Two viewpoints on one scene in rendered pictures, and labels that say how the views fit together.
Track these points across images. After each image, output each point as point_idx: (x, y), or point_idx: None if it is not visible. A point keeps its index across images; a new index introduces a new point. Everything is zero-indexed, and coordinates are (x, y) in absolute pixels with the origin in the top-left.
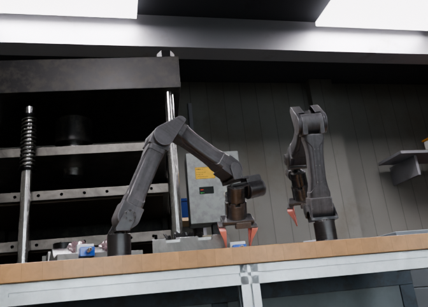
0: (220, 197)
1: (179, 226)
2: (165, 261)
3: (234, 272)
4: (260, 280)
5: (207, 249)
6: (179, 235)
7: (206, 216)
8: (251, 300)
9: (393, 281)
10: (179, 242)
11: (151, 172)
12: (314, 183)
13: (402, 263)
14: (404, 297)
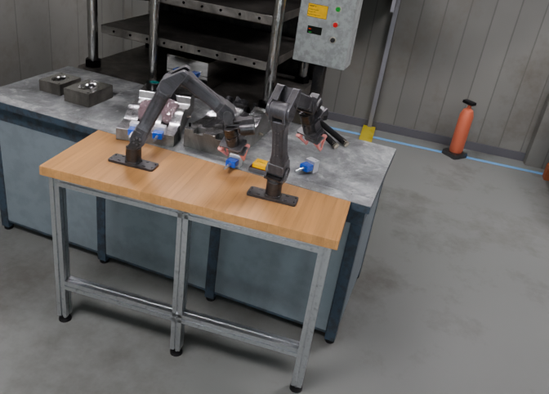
0: (325, 41)
1: (272, 65)
2: (132, 194)
3: (174, 209)
4: (189, 218)
5: (156, 195)
6: (239, 100)
7: (307, 56)
8: (182, 225)
9: (346, 219)
10: (202, 136)
11: (157, 111)
12: (273, 154)
13: (287, 241)
14: (350, 231)
